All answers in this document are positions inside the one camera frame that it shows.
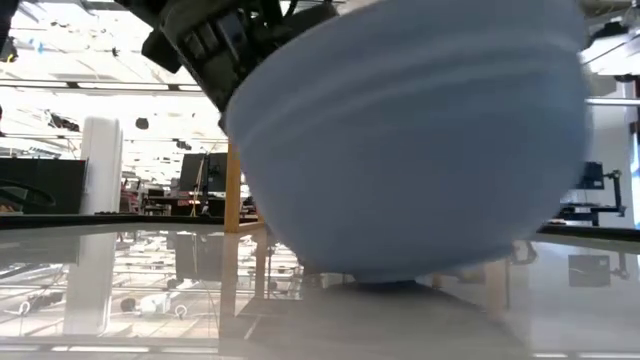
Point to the white pillar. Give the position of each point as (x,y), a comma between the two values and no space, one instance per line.
(101,165)

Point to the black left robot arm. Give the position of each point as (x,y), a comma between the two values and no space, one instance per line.
(160,52)

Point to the black computer monitor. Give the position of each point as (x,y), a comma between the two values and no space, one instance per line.
(202,172)

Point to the light blue bowl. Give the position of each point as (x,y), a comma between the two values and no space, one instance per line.
(410,150)

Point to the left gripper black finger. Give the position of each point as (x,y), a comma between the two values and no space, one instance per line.
(310,17)

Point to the black partition panel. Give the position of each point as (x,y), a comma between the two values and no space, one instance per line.
(45,185)

